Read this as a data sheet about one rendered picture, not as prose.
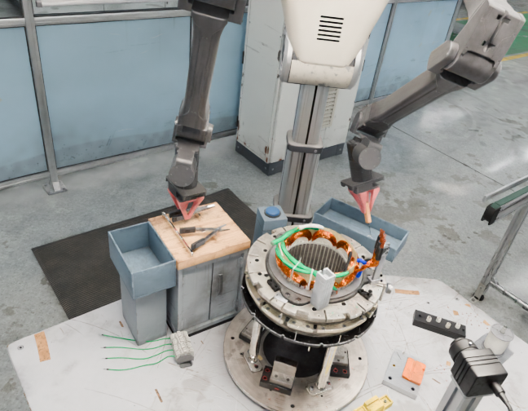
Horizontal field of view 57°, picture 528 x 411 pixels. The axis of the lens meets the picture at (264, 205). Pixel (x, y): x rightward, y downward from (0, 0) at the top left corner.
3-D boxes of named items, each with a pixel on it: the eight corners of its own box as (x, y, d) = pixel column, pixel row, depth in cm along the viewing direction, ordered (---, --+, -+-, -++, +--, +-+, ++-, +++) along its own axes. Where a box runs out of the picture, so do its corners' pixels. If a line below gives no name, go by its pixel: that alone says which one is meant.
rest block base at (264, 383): (264, 369, 123) (265, 364, 122) (294, 379, 121) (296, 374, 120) (258, 386, 119) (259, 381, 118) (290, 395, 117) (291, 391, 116)
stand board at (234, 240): (178, 271, 114) (178, 262, 113) (147, 225, 127) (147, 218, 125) (250, 248, 124) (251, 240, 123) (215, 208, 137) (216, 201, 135)
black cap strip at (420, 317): (463, 342, 141) (465, 337, 140) (411, 324, 144) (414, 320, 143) (463, 329, 145) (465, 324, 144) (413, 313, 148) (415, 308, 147)
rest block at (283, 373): (273, 368, 121) (276, 354, 118) (295, 374, 120) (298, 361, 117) (269, 382, 118) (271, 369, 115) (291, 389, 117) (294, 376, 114)
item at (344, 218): (384, 302, 150) (410, 231, 134) (370, 324, 143) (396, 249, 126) (314, 267, 160) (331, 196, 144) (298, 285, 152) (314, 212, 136)
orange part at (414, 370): (420, 386, 125) (420, 384, 124) (401, 377, 126) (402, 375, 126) (425, 367, 130) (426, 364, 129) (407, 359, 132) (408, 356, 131)
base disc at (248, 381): (274, 446, 108) (275, 444, 107) (198, 324, 133) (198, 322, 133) (398, 377, 127) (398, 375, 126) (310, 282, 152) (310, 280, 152)
